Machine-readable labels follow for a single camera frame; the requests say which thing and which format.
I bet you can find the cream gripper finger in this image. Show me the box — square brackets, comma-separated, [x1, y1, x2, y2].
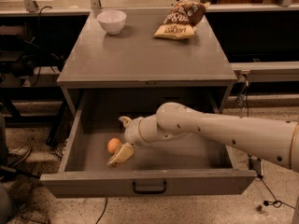
[119, 116, 133, 128]
[107, 143, 135, 167]

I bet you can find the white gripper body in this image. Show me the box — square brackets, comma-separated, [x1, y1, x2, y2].
[124, 115, 187, 146]

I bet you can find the orange fruit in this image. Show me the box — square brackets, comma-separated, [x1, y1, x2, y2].
[107, 138, 121, 155]

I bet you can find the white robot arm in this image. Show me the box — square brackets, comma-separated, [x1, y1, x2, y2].
[107, 102, 299, 173]

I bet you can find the open grey top drawer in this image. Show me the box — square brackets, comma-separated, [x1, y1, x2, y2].
[41, 88, 256, 198]

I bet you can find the grey cabinet counter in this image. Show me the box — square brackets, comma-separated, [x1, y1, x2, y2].
[57, 7, 236, 110]

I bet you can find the white ceramic bowl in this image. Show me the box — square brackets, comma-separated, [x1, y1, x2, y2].
[97, 10, 127, 35]

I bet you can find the person's shoe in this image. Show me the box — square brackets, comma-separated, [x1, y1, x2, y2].
[7, 145, 31, 167]

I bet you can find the brown chip bag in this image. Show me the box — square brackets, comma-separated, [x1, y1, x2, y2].
[154, 0, 210, 40]

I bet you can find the dark equipment under bench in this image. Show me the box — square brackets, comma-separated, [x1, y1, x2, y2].
[0, 23, 65, 87]

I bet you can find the black drawer handle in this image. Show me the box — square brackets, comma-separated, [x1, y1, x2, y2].
[132, 181, 167, 195]

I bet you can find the black cable under drawer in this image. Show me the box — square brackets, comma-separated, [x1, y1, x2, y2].
[94, 197, 109, 224]

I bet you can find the black cable with adapter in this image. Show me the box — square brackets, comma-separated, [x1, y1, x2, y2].
[239, 73, 297, 211]

